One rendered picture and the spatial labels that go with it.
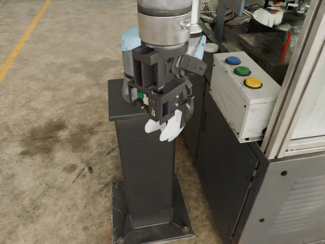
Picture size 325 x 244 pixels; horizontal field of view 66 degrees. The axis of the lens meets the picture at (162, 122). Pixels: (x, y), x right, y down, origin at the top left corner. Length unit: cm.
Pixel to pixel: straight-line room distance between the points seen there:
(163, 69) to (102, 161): 138
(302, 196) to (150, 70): 77
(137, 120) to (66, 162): 100
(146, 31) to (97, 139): 158
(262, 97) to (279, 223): 58
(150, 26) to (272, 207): 80
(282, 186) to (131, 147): 53
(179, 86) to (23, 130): 186
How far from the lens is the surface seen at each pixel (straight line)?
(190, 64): 44
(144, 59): 36
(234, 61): 83
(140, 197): 120
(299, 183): 93
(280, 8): 127
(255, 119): 72
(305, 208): 111
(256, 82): 73
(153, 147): 97
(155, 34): 35
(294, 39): 116
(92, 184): 162
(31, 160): 190
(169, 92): 38
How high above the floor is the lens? 125
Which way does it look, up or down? 39 degrees down
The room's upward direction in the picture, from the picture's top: straight up
